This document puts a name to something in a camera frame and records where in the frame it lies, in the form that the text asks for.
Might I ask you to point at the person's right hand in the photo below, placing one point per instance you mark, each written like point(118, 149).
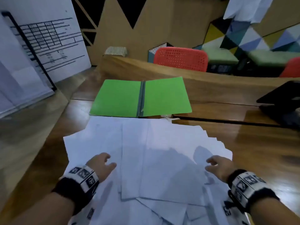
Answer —
point(222, 168)

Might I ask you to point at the person's left hand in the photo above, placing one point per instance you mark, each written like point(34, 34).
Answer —
point(102, 165)

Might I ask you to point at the pile of white papers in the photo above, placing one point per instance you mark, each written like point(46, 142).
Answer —
point(164, 161)

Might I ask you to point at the green folder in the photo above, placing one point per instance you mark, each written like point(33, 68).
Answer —
point(117, 98)

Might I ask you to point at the person's right forearm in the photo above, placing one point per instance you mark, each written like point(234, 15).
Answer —
point(274, 213)

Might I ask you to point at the person's left forearm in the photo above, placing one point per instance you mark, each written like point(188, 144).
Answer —
point(46, 210)

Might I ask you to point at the black right wristband with markers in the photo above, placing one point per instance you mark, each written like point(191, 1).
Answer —
point(248, 187)

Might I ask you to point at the black wristband with markers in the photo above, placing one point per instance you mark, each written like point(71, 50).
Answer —
point(75, 185)
point(248, 187)

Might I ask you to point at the black left wristband with markers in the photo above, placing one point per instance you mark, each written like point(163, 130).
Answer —
point(75, 185)

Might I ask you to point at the white power strip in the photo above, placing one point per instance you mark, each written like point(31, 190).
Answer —
point(169, 118)

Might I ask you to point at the black laptop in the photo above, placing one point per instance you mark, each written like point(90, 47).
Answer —
point(281, 96)

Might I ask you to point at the green bench cushion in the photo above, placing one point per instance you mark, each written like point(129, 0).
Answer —
point(218, 55)
point(269, 57)

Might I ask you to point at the white banner panel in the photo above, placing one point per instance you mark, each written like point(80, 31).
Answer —
point(18, 86)

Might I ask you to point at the patterned woven box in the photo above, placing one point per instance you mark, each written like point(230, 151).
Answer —
point(116, 51)

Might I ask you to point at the red perforated chair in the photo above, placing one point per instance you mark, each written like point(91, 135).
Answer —
point(293, 69)
point(180, 59)

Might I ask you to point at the teal white dotted box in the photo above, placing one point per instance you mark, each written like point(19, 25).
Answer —
point(151, 56)

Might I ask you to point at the white board with chart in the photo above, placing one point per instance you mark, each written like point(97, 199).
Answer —
point(65, 44)

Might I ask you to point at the wooden lattice shelf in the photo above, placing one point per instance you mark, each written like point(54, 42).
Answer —
point(89, 30)

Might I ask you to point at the colourful triangle patterned backrest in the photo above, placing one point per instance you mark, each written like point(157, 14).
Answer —
point(234, 30)

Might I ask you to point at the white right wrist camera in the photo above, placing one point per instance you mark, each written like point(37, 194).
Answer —
point(226, 210)

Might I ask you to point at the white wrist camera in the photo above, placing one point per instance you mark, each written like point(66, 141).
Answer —
point(90, 214)
point(226, 210)

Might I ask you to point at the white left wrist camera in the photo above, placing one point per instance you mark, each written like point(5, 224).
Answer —
point(90, 214)

